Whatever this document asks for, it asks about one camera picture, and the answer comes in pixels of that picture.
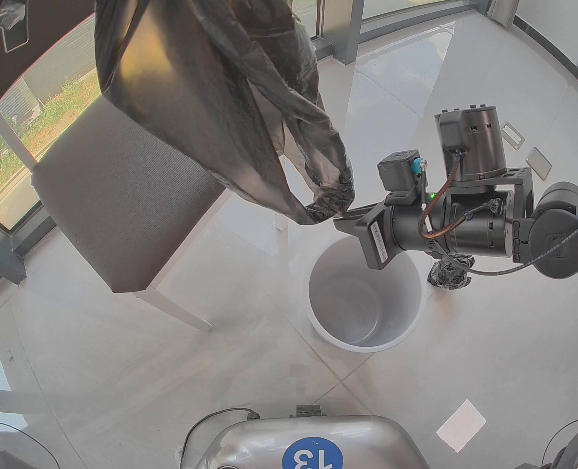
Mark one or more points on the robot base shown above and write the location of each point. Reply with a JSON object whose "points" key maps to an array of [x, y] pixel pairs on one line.
{"points": [[269, 442]]}

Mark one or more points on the black plastic bag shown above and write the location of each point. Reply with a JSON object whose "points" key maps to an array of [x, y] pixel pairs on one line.
{"points": [[196, 91]]}

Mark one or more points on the crumpled black plastic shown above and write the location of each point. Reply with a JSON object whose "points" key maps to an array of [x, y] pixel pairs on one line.
{"points": [[449, 274]]}

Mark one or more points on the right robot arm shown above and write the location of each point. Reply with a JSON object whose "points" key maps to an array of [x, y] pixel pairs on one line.
{"points": [[562, 232]]}

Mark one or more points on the grey chair with white legs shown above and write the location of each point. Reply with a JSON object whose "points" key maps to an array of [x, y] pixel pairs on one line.
{"points": [[123, 188]]}

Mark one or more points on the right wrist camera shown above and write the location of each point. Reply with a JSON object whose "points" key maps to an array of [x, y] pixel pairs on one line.
{"points": [[396, 169]]}

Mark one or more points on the white trash bin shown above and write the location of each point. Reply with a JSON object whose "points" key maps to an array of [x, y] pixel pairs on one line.
{"points": [[362, 306]]}

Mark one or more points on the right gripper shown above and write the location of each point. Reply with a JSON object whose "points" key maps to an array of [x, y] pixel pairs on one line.
{"points": [[416, 227]]}

